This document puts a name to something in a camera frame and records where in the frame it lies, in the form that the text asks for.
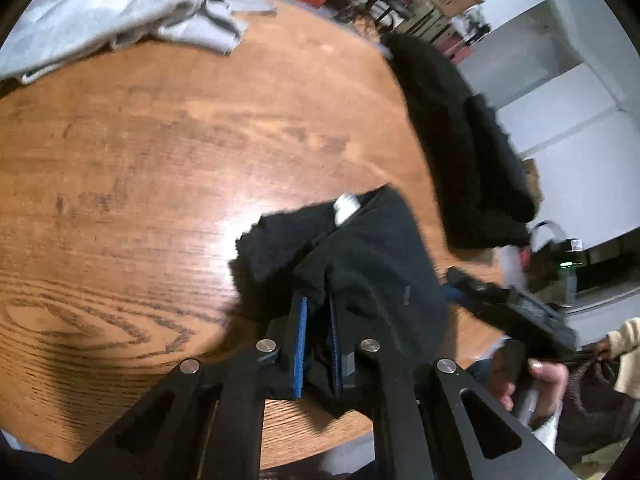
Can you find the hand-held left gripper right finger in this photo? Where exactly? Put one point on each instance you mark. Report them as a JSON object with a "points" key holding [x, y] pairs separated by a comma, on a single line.
{"points": [[334, 345]]}

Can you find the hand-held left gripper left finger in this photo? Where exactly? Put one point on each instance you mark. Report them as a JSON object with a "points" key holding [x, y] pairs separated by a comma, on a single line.
{"points": [[300, 345]]}

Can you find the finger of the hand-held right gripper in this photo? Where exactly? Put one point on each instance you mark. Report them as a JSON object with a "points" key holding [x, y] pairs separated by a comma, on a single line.
{"points": [[480, 295]]}

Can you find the black shirt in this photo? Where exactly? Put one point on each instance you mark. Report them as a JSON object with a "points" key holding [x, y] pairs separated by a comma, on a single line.
{"points": [[380, 270]]}

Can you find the another person's forearm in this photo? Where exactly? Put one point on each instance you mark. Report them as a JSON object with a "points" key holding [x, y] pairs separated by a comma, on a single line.
{"points": [[627, 355]]}

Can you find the person's right forearm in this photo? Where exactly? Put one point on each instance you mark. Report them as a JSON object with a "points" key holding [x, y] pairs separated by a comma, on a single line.
{"points": [[546, 435]]}

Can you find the person's right hand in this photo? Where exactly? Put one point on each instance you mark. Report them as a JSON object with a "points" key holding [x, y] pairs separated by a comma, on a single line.
{"points": [[550, 380]]}

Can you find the dark handbag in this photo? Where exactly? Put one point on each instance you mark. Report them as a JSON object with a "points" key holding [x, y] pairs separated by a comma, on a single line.
{"points": [[595, 410]]}

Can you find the black fleece jacket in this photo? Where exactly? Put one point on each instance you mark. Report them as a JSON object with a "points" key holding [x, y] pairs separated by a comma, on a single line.
{"points": [[460, 150]]}

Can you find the wooden crate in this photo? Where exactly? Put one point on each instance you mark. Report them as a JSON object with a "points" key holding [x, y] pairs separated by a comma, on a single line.
{"points": [[425, 22]]}

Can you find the light grey sweatshirt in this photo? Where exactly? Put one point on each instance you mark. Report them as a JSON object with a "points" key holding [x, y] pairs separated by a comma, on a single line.
{"points": [[115, 15]]}

